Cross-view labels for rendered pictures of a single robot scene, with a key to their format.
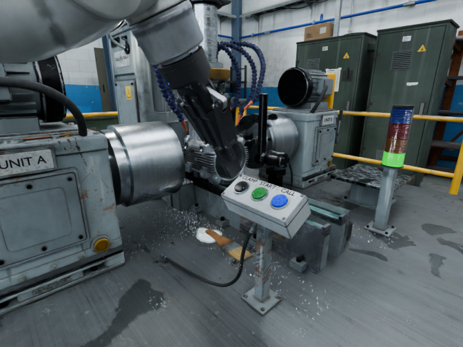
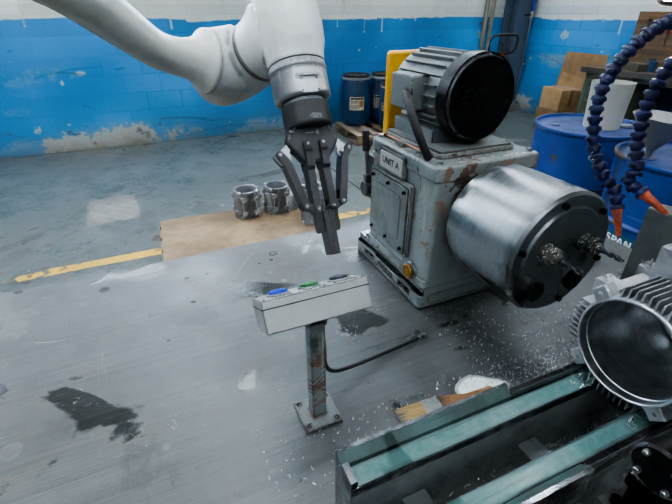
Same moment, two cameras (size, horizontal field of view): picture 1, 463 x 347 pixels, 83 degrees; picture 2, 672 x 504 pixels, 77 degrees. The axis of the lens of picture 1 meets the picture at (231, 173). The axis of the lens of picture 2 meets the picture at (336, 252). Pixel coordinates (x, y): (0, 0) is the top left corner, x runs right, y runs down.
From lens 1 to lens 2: 0.91 m
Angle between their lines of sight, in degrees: 96
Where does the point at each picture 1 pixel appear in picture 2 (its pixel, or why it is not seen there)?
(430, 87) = not seen: outside the picture
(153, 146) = (489, 213)
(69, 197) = (401, 209)
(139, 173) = (456, 232)
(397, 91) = not seen: outside the picture
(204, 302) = (334, 362)
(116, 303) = not seen: hidden behind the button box
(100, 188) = (423, 219)
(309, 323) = (260, 444)
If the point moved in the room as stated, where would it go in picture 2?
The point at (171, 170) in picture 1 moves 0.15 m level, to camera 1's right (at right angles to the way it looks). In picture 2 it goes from (488, 258) to (486, 304)
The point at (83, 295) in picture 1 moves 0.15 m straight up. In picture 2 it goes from (376, 289) to (379, 239)
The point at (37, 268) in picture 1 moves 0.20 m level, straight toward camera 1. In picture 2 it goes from (383, 247) to (314, 262)
